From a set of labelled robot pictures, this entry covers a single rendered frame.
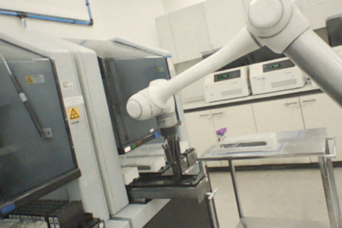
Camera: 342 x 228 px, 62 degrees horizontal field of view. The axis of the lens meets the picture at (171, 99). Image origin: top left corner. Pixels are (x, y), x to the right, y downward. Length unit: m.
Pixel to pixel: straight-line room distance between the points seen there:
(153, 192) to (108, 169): 0.22
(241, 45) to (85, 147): 0.71
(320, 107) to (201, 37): 1.68
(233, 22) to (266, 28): 2.93
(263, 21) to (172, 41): 3.27
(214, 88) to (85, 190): 2.63
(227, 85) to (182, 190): 2.42
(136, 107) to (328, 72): 0.63
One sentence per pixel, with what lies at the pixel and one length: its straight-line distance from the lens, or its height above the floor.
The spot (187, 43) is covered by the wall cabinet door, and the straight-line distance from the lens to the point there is 3.99.
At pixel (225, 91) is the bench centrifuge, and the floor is 1.01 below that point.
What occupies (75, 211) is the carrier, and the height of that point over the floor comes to 0.86.
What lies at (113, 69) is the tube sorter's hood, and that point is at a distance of 1.34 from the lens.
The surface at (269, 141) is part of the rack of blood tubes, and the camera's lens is 1.45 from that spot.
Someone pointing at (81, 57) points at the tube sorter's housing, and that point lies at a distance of 1.24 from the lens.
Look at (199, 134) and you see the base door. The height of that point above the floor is 0.52.
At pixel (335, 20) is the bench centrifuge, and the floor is 1.53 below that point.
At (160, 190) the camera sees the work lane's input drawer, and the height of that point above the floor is 0.79.
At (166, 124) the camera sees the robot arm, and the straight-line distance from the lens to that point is 1.24.
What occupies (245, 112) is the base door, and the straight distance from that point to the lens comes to 3.50.
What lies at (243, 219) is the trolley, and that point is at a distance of 2.06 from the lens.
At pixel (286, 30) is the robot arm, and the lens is 0.89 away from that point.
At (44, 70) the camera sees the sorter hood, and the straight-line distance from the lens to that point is 1.08.
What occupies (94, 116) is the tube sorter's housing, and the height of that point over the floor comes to 1.16.
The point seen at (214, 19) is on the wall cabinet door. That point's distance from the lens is 3.87.
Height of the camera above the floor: 1.23
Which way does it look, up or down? 3 degrees down
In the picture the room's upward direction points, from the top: 12 degrees counter-clockwise
